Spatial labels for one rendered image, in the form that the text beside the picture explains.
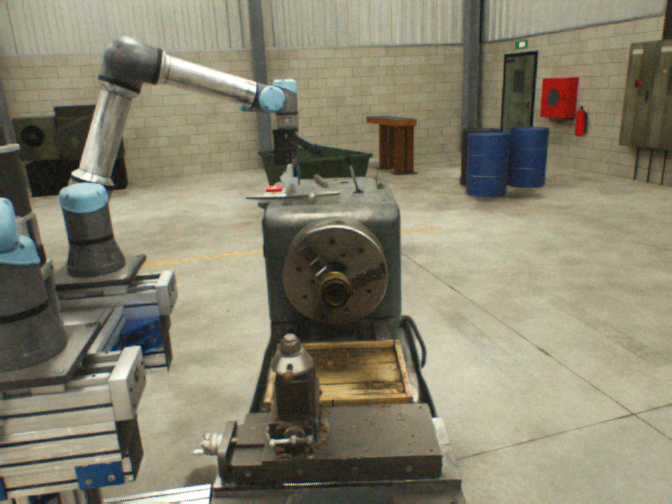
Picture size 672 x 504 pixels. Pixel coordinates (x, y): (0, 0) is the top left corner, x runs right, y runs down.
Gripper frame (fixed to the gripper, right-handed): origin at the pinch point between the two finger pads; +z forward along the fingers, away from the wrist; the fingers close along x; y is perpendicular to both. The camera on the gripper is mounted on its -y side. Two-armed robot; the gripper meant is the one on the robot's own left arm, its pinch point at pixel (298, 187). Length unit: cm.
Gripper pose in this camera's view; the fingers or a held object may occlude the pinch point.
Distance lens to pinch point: 180.8
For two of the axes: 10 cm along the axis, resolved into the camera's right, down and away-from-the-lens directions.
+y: -10.0, 0.4, 0.1
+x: 0.0, 3.0, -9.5
